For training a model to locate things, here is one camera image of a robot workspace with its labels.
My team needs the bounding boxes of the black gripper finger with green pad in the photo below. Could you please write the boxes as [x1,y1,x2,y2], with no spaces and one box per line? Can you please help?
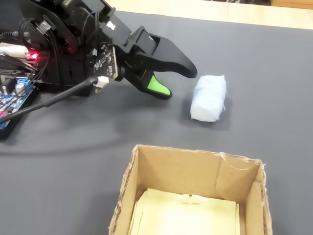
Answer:
[123,52,174,100]

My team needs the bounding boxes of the large black curved gripper finger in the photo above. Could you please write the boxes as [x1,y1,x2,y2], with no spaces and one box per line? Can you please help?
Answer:
[147,36,198,79]

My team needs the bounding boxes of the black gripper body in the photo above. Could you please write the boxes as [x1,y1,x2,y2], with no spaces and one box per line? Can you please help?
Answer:
[121,25,162,65]

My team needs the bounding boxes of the pale blue block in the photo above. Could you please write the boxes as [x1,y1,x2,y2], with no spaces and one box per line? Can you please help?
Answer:
[190,74,227,122]

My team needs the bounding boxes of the black robot arm with base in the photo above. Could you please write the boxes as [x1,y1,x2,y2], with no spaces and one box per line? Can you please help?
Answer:
[18,0,134,98]

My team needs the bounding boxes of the brown cardboard box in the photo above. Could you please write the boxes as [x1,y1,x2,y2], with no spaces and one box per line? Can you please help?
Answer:
[108,144,273,235]

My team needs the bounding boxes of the servo driver board red light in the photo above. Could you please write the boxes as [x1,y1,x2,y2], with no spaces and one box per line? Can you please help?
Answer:
[0,41,42,79]

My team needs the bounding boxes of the grey table mat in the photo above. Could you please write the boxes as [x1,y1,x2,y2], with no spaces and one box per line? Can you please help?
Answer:
[0,0,313,235]

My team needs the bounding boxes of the brown wooden board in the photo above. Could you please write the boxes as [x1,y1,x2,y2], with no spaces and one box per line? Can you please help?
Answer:
[270,0,313,6]

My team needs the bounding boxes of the blue converter circuit board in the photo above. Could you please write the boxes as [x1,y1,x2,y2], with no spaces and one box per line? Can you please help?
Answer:
[0,77,41,141]

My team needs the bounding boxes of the yellow paper sheets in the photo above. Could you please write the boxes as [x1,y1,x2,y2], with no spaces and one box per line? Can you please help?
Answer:
[128,188,242,235]

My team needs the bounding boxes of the black camera circuit board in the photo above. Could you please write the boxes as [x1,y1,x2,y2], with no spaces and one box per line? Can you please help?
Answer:
[91,41,126,95]

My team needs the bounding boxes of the thick black camera cable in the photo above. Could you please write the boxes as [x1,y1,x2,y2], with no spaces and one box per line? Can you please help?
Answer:
[0,76,98,123]

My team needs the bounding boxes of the thin black wire bundle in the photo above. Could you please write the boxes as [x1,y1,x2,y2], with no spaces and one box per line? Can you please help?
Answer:
[18,18,61,84]

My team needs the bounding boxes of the white plug cable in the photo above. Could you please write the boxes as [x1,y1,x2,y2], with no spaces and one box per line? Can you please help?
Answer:
[0,45,29,58]

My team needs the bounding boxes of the black power plug cable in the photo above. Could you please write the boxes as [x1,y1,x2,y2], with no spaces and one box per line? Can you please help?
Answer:
[0,30,21,40]

